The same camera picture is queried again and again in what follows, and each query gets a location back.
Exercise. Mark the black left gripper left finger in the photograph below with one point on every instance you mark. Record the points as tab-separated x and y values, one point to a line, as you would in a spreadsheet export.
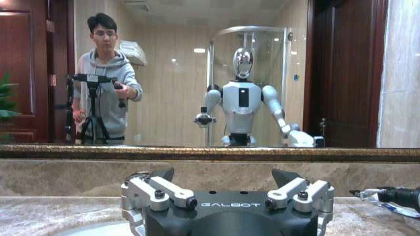
138	194

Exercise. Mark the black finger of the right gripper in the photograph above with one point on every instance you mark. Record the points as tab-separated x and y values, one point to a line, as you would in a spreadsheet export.
368	193

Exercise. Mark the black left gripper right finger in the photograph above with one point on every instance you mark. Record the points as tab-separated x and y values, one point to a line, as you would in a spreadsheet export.
315	196

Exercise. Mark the white sink basin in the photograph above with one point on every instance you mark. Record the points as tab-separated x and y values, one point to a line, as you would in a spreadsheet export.
98	229

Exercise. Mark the blue white toothpaste tube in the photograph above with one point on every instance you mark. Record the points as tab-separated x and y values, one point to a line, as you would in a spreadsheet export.
399	211

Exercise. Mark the black tripod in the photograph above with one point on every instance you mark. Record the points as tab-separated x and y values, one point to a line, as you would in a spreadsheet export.
94	123

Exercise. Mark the person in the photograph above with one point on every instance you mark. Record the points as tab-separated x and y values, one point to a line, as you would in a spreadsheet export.
111	64

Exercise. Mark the gold framed wall mirror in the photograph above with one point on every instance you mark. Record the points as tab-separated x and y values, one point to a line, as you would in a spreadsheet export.
183	152

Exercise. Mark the glass shower enclosure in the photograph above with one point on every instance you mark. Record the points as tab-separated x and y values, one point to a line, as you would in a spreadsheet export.
274	49

